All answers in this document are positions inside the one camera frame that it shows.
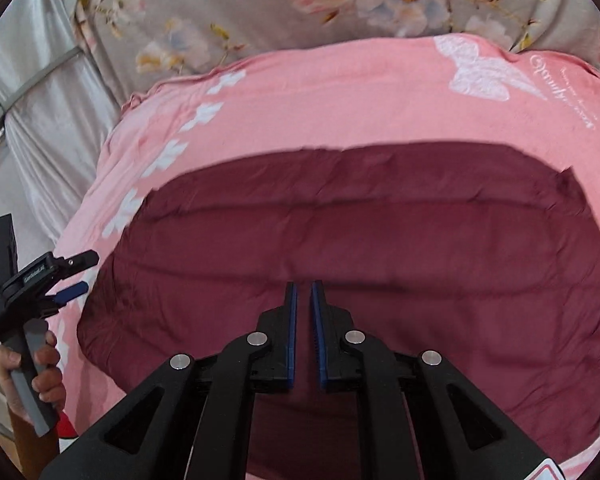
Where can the grey floral bedsheet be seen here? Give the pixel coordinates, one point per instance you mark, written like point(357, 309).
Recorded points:
point(230, 0)

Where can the maroon puffer jacket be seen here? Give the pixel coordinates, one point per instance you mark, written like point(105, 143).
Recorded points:
point(380, 235)

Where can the silver satin curtain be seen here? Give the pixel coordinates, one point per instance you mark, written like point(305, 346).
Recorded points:
point(45, 185)

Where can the person's left forearm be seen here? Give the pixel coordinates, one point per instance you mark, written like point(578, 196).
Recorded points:
point(22, 437)

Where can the pink printed blanket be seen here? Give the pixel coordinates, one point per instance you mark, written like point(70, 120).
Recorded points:
point(330, 100)

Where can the grey metal rail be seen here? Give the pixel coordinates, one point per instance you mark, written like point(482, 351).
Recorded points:
point(40, 76)

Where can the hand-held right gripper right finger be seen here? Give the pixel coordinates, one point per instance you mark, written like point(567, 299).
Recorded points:
point(319, 345)

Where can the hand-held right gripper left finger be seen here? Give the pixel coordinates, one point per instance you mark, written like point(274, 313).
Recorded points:
point(292, 340)

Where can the person's left hand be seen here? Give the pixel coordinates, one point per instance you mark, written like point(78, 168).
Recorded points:
point(50, 380)

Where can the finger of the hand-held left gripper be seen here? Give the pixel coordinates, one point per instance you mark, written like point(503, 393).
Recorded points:
point(80, 261)
point(72, 291)

